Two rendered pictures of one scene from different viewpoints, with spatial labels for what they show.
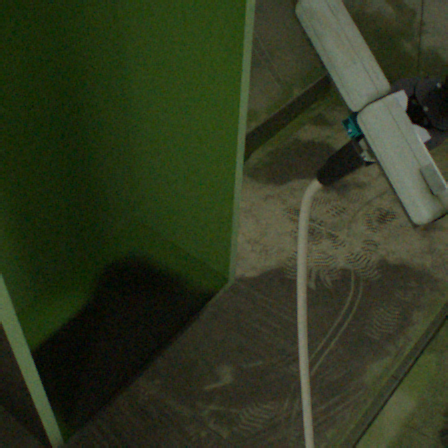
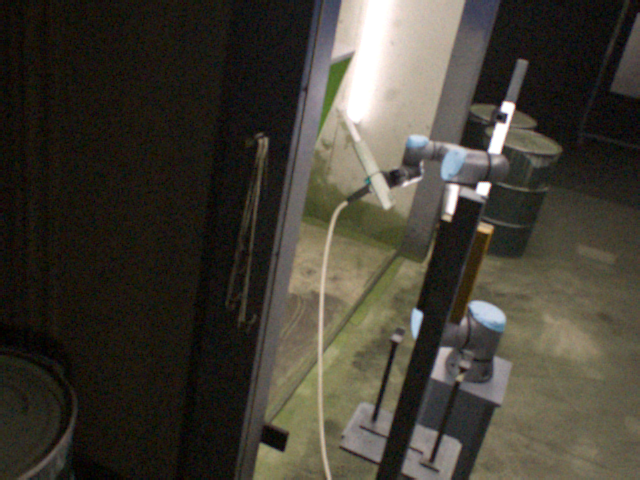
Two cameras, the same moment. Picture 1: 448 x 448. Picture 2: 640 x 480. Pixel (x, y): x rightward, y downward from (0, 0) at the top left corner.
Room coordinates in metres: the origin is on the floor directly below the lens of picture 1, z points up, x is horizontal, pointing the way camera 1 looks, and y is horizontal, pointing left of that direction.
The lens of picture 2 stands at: (-1.59, 1.26, 2.15)
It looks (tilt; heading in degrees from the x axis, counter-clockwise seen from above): 26 degrees down; 330
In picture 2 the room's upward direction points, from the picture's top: 11 degrees clockwise
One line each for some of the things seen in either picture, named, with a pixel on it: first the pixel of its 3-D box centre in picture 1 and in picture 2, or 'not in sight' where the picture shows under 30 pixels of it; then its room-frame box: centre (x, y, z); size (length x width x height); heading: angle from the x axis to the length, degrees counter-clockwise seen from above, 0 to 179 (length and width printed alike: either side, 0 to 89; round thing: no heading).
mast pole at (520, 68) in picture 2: not in sight; (477, 209); (1.06, -1.19, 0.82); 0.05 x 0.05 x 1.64; 43
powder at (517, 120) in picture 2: not in sight; (501, 117); (2.66, -2.63, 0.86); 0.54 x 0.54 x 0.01
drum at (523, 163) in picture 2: not in sight; (505, 193); (2.06, -2.36, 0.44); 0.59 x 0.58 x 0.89; 147
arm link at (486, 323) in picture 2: not in sight; (480, 328); (0.02, -0.43, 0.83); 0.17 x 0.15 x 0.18; 74
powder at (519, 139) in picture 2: not in sight; (522, 141); (2.07, -2.36, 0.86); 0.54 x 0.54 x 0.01
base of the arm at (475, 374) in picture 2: not in sight; (472, 357); (0.02, -0.44, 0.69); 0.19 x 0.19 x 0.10
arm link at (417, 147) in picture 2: not in sight; (417, 150); (0.78, -0.49, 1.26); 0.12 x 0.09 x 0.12; 74
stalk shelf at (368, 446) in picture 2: not in sight; (400, 444); (-0.41, 0.18, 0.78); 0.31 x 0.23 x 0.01; 43
